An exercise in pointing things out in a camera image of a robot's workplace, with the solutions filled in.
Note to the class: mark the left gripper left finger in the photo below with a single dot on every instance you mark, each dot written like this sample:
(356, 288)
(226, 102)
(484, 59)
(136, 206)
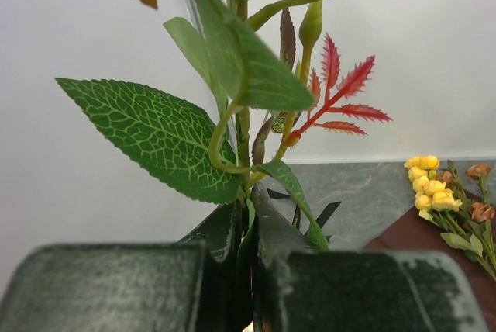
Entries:
(181, 286)

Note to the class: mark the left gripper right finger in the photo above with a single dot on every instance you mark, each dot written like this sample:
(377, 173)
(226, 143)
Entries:
(298, 287)

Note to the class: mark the dark red wrapping paper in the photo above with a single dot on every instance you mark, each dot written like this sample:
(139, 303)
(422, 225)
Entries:
(411, 233)

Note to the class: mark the yellow rose stem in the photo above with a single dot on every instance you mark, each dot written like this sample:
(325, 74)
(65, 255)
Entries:
(424, 174)

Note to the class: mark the white rose stem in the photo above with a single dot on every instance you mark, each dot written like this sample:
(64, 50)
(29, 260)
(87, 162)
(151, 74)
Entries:
(254, 56)

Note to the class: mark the brown rose stem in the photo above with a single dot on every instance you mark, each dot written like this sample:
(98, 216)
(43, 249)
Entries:
(467, 217)

